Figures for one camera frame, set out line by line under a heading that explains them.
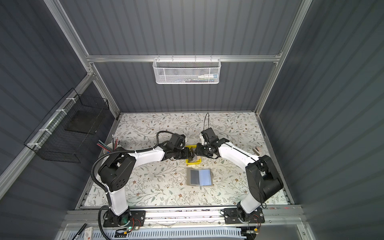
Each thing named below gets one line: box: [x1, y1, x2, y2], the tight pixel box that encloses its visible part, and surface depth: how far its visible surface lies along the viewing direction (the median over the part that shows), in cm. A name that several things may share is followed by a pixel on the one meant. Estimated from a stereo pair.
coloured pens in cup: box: [96, 134, 120, 153], surface depth 90 cm
